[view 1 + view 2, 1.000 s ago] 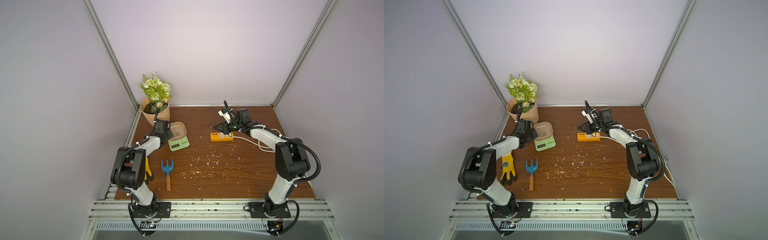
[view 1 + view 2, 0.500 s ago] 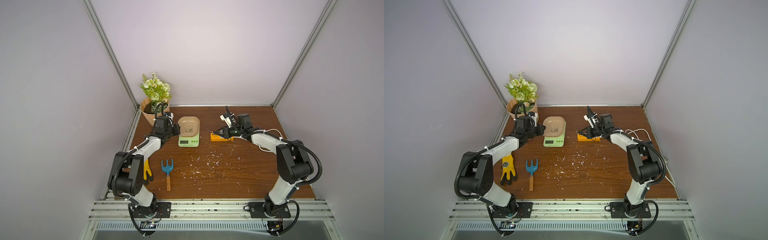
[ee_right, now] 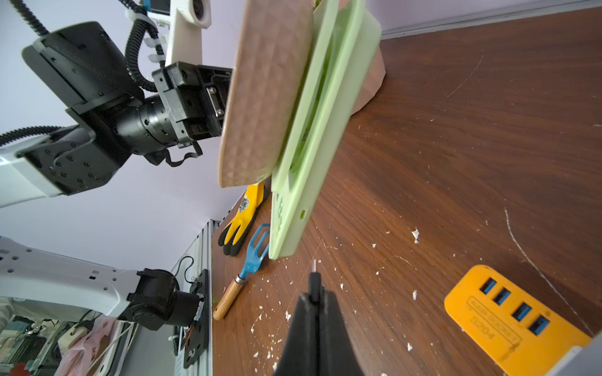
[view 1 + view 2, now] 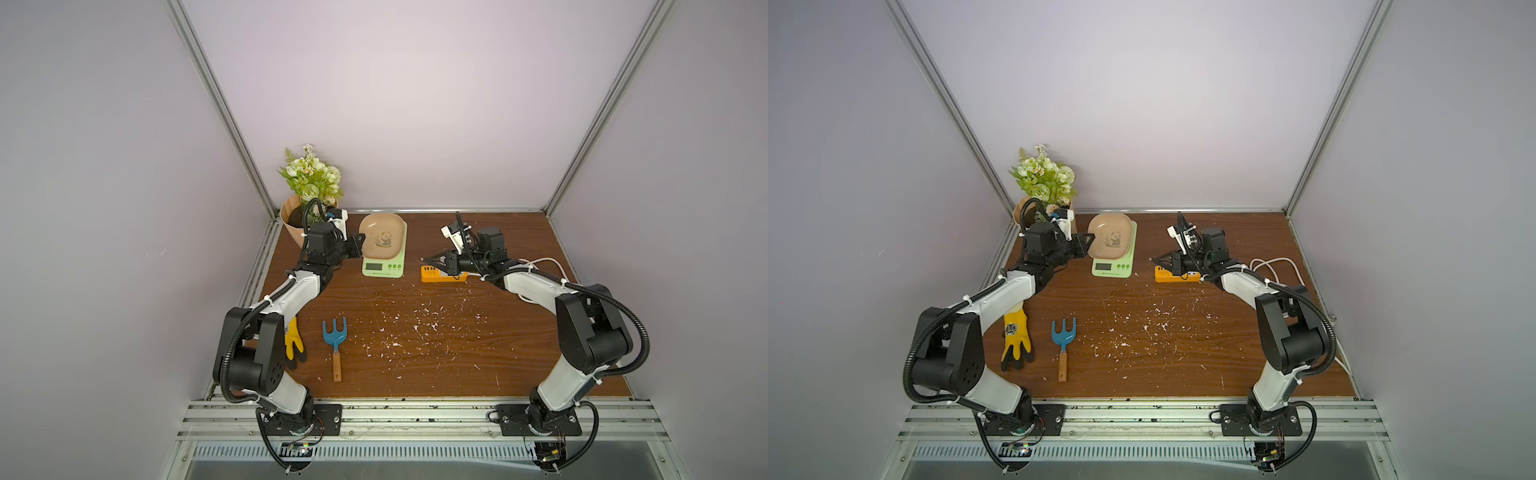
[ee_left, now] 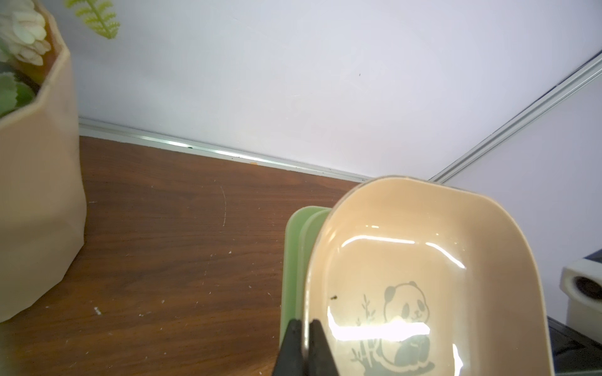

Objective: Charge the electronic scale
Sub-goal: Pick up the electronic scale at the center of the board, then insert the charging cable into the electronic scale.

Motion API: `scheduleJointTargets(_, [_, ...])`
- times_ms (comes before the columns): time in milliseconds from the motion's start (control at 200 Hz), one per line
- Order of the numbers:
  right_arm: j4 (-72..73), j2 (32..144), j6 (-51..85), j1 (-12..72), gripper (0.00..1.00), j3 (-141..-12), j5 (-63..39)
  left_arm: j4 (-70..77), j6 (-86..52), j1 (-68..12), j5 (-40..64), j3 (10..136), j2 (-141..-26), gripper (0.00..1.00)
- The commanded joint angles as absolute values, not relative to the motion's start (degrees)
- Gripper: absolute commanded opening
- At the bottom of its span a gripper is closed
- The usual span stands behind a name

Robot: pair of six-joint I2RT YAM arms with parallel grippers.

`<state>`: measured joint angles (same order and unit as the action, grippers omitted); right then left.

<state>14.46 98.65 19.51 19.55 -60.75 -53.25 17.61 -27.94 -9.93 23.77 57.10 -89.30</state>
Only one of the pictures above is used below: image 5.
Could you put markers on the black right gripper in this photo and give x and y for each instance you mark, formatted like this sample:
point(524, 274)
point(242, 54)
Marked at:
point(573, 353)

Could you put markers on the beige flower pot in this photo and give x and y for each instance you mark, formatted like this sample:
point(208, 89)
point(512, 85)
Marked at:
point(43, 202)

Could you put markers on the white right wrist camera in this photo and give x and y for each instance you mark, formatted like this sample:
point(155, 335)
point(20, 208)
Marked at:
point(581, 282)

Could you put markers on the green electronic kitchen scale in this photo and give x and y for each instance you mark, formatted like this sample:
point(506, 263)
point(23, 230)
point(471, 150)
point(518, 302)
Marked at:
point(301, 232)

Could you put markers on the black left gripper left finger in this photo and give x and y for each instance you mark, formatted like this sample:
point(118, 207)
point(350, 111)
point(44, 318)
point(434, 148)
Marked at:
point(290, 360)

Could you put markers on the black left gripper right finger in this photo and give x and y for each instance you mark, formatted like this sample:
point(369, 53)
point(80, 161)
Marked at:
point(320, 361)

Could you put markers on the beige panda scale bowl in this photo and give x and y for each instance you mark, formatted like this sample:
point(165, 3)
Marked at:
point(408, 277)

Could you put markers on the green white artificial flowers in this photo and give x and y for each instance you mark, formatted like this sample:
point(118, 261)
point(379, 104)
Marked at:
point(27, 51)

